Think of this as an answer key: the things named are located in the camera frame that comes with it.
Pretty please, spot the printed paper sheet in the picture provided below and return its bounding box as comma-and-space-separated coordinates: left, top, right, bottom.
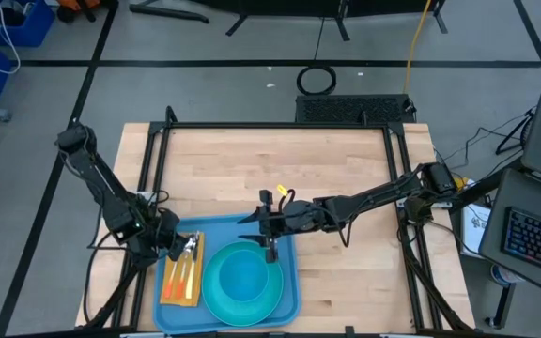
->
460, 201, 493, 255

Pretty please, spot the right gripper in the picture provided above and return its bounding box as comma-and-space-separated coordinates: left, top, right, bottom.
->
236, 189, 329, 265

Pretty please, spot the yellow cable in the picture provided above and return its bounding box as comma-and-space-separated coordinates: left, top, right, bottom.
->
401, 0, 434, 95

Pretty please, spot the black keyboard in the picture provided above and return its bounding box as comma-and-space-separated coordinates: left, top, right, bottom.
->
500, 206, 541, 282

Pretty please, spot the black partition screen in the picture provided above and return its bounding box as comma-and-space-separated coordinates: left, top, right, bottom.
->
129, 0, 450, 43

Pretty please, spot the black aluminium frame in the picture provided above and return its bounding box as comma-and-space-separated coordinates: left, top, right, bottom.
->
75, 105, 476, 338

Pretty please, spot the white blue round container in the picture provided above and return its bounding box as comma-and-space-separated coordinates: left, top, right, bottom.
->
489, 262, 521, 288

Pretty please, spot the yellow cloth napkin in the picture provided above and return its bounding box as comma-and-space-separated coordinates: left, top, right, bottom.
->
159, 231, 207, 309

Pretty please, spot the teal plate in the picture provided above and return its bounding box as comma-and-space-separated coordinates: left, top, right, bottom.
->
201, 240, 285, 328

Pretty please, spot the white cable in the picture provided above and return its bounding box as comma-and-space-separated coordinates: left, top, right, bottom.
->
0, 0, 22, 76

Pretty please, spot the fork with orange handle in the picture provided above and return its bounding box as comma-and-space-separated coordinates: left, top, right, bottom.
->
163, 243, 185, 301

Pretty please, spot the coiled black cable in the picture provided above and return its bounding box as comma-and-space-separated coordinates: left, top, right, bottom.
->
296, 16, 338, 97

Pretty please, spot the blue bowl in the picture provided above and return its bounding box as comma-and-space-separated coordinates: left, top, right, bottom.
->
217, 248, 271, 303

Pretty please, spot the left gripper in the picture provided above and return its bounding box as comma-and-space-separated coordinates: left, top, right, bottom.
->
155, 208, 194, 263

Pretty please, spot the blue plastic tray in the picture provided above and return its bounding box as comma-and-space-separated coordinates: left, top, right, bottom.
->
151, 212, 302, 335

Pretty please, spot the orange bag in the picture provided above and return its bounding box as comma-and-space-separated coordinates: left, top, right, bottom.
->
55, 0, 103, 11

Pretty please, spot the knife with cream handle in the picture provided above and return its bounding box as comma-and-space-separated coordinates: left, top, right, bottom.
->
184, 232, 202, 300

